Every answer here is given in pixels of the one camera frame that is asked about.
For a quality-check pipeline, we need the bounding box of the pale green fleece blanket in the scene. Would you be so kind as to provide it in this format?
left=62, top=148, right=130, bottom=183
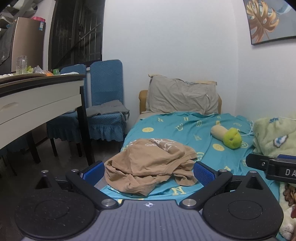
left=253, top=116, right=296, bottom=241

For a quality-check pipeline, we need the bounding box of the clear plastic bag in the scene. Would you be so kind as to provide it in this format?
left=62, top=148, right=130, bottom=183
left=33, top=65, right=50, bottom=75

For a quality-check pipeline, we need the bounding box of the green and cream plush toy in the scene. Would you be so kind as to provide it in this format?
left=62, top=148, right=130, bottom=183
left=210, top=126, right=243, bottom=149

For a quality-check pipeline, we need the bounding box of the leaf wall picture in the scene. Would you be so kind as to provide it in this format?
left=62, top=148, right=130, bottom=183
left=243, top=0, right=296, bottom=45

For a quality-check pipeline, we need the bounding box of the grey seat cushion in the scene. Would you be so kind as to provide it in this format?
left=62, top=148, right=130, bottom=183
left=87, top=100, right=130, bottom=117

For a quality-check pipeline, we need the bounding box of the blue covered dining chair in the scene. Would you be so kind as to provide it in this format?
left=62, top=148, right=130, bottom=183
left=46, top=64, right=87, bottom=158
left=87, top=60, right=128, bottom=163

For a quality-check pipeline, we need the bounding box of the grey pillow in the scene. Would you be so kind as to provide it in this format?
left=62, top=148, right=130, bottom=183
left=146, top=74, right=220, bottom=115

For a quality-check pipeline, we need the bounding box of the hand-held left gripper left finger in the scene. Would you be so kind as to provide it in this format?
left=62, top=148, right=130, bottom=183
left=34, top=161, right=119, bottom=211

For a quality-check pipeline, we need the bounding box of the brown refrigerator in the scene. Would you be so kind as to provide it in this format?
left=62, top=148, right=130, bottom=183
left=10, top=17, right=47, bottom=75

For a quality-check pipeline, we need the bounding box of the white dining table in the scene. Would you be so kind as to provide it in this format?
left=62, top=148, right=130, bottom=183
left=0, top=74, right=96, bottom=176

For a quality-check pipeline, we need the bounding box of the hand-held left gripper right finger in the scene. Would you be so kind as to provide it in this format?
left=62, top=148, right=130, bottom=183
left=179, top=161, right=265, bottom=211

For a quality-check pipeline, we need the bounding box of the dark metal grille door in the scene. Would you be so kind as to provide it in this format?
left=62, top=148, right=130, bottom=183
left=47, top=0, right=106, bottom=70

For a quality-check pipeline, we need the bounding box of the thin white cable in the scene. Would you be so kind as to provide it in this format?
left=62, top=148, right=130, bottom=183
left=240, top=115, right=296, bottom=138

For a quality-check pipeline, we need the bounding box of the pink lid container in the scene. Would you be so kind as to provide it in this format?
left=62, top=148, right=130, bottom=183
left=31, top=16, right=47, bottom=32

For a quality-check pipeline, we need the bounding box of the tan shirt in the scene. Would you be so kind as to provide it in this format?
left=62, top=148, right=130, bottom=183
left=105, top=138, right=198, bottom=196

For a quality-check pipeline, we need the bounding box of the teal printed bed sheet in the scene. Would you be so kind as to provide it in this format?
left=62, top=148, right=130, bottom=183
left=100, top=111, right=286, bottom=241

